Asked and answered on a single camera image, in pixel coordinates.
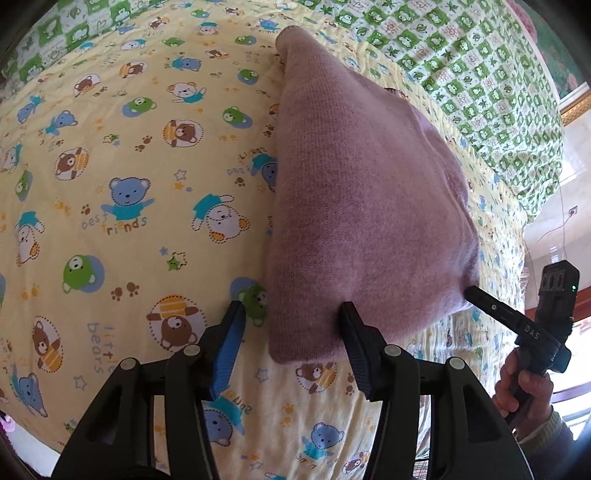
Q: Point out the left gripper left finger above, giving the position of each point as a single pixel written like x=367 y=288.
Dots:
x=148 y=421

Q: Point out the person's right hand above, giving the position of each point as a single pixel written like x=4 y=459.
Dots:
x=540 y=388

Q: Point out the yellow cartoon bear bedsheet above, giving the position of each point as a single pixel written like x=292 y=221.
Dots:
x=136 y=153

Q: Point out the green white checkered quilt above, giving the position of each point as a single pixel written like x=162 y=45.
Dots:
x=474 y=58

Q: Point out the purple knit sweater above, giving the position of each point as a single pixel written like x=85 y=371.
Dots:
x=371 y=207

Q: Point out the person's right forearm sleeve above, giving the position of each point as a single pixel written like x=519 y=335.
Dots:
x=548 y=449

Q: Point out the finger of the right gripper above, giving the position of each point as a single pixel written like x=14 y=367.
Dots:
x=496 y=309

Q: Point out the gold framed picture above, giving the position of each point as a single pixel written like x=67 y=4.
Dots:
x=573 y=89

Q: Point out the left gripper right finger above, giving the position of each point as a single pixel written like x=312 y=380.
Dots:
x=469 y=439

